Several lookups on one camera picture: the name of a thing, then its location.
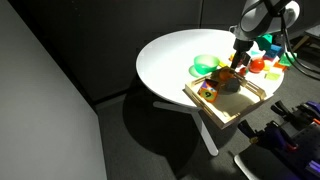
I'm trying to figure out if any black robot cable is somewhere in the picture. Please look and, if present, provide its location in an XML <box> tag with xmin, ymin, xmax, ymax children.
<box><xmin>279</xmin><ymin>11</ymin><xmax>320</xmax><ymax>82</ymax></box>

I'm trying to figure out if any light green translucent cube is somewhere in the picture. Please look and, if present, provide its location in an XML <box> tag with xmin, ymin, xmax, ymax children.
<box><xmin>264</xmin><ymin>68</ymin><xmax>283</xmax><ymax>81</ymax></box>

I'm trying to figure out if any wooden tray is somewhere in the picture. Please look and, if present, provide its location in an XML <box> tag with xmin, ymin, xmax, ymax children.
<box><xmin>183</xmin><ymin>68</ymin><xmax>268</xmax><ymax>130</ymax></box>

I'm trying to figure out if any grey metal plate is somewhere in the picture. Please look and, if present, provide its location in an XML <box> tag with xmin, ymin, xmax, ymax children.
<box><xmin>233</xmin><ymin>146</ymin><xmax>296</xmax><ymax>180</ymax></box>

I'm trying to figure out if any colorful number cube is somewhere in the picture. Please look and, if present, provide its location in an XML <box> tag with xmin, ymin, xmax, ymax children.
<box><xmin>198</xmin><ymin>78</ymin><xmax>219</xmax><ymax>102</ymax></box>

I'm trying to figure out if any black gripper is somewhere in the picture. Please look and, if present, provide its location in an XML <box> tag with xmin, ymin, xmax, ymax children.
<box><xmin>230</xmin><ymin>37</ymin><xmax>256</xmax><ymax>71</ymax></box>

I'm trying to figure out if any wooden leg side table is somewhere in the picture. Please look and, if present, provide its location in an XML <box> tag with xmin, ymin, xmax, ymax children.
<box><xmin>294</xmin><ymin>24</ymin><xmax>320</xmax><ymax>51</ymax></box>

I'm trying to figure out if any perforated metal plate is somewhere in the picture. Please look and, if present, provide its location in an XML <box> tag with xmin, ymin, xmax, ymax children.
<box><xmin>293</xmin><ymin>122</ymin><xmax>320</xmax><ymax>159</ymax></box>

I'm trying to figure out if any white grey cube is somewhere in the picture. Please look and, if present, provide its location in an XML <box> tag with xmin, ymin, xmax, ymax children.
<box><xmin>223</xmin><ymin>78</ymin><xmax>241</xmax><ymax>94</ymax></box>

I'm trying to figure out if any dark card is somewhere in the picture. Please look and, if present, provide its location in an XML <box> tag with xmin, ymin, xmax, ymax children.
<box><xmin>241</xmin><ymin>53</ymin><xmax>252</xmax><ymax>67</ymax></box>

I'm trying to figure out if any white teal printed block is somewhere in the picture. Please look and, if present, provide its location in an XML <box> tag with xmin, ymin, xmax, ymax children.
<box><xmin>249</xmin><ymin>49</ymin><xmax>266</xmax><ymax>58</ymax></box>

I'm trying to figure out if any white table base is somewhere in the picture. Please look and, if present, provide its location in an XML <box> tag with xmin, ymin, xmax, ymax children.
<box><xmin>153</xmin><ymin>100</ymin><xmax>220</xmax><ymax>157</ymax></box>

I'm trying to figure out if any teal green cube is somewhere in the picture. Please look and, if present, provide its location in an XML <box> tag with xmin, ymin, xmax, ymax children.
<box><xmin>255</xmin><ymin>34</ymin><xmax>274</xmax><ymax>52</ymax></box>

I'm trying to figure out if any green translucent bowl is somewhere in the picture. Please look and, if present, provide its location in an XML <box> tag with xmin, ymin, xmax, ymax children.
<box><xmin>193</xmin><ymin>54</ymin><xmax>221</xmax><ymax>75</ymax></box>

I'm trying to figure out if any orange cube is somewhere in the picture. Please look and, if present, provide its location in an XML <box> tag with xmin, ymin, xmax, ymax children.
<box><xmin>273</xmin><ymin>61</ymin><xmax>287</xmax><ymax>71</ymax></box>

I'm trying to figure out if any blue cube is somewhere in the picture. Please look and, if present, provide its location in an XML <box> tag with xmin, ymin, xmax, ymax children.
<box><xmin>268</xmin><ymin>44</ymin><xmax>284</xmax><ymax>58</ymax></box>

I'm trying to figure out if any purple black clamp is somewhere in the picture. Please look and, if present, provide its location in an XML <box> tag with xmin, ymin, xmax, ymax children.
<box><xmin>270</xmin><ymin>99</ymin><xmax>320</xmax><ymax>125</ymax></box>
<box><xmin>237</xmin><ymin>119</ymin><xmax>299</xmax><ymax>152</ymax></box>

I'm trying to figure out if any red round toy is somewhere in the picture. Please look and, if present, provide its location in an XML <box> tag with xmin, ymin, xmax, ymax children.
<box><xmin>249</xmin><ymin>58</ymin><xmax>266</xmax><ymax>74</ymax></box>

